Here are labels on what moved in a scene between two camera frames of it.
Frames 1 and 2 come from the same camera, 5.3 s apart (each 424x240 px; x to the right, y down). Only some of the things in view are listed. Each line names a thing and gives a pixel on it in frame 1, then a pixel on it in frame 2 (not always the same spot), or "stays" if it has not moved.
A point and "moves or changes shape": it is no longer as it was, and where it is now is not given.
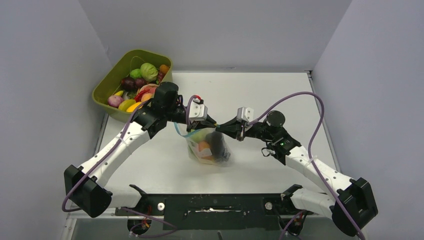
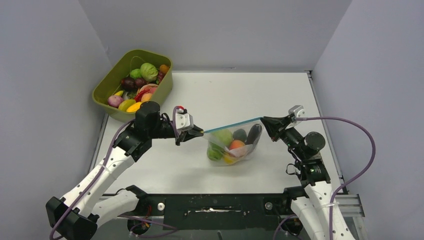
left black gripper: x=208 y=122 to x=183 y=136
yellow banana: x=119 y=93 stays
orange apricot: x=146 y=96 stays
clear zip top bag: x=206 y=146 moves or changes shape
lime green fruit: x=136 y=73 stays
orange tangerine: x=163 y=69 stays
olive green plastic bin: x=111 y=83 stays
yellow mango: x=133 y=107 stays
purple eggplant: x=218 y=149 moves or changes shape
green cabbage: x=199 y=135 to x=223 y=137
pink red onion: x=115 y=101 stays
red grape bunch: x=160 y=76 stays
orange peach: x=203 y=145 to x=236 y=143
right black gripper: x=233 y=128 to x=276 y=125
